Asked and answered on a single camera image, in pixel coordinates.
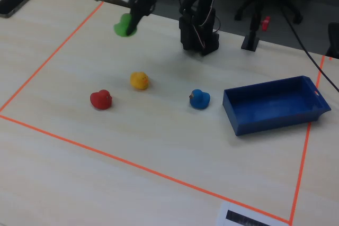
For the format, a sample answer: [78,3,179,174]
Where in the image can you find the green rubber duck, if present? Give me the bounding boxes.
[113,13,138,38]

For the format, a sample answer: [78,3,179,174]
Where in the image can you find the yellow rubber duck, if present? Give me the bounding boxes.
[130,71,150,91]

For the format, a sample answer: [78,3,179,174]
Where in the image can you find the red rubber duck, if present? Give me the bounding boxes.
[90,89,113,111]

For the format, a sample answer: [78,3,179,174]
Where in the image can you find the blue rubber duck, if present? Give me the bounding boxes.
[189,89,211,110]

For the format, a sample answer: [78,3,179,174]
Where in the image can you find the blue plastic box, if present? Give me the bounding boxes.
[222,75,332,137]

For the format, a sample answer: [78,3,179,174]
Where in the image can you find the orange tape strip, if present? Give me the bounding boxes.
[0,114,291,224]
[0,1,104,112]
[288,55,326,225]

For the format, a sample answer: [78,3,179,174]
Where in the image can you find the black clamp stand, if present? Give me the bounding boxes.
[240,1,263,52]

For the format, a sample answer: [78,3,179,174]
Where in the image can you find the small red object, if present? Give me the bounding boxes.
[260,16,272,32]

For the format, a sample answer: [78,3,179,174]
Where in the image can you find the black smartphone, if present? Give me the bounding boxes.
[0,0,36,19]

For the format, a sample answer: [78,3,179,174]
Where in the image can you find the white paper label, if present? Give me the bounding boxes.
[216,201,291,226]

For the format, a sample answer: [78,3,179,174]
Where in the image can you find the thick black cable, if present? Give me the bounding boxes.
[278,6,339,92]

